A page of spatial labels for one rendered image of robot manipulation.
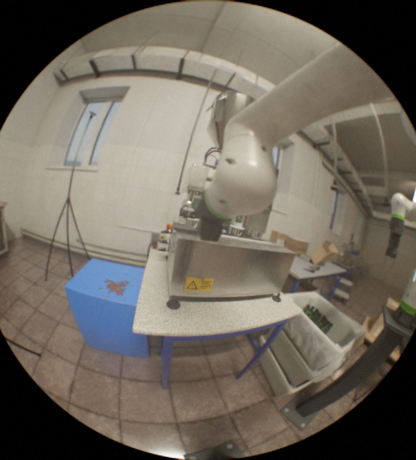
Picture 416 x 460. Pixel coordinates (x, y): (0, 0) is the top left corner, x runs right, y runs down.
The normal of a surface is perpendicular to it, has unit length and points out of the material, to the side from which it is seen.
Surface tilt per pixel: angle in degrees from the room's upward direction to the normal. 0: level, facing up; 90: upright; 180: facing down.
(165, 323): 0
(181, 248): 90
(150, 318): 0
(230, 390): 0
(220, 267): 90
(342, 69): 131
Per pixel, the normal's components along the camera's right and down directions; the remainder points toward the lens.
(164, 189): 0.27, 0.22
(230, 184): -0.61, 0.34
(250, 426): 0.22, -0.96
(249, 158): -0.07, -0.32
